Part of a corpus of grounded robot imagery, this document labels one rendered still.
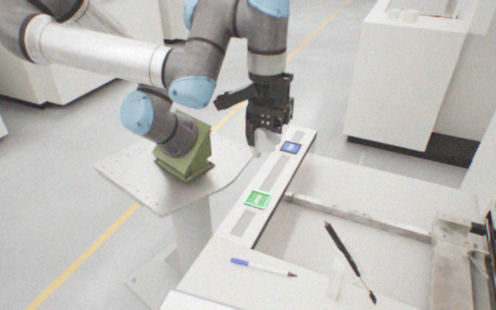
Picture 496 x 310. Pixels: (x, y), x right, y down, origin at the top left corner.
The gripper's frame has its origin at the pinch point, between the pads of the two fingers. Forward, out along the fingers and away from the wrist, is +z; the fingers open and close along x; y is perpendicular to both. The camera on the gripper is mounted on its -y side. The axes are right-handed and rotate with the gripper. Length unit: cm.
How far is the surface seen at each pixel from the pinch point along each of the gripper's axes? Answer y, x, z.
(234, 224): -0.9, -9.9, 14.6
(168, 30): -283, 346, 91
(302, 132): 1.2, 36.9, 14.8
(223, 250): 0.5, -18.1, 14.2
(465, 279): 51, 3, 23
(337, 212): 19.2, 17.0, 26.8
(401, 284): 39.2, 0.5, 28.6
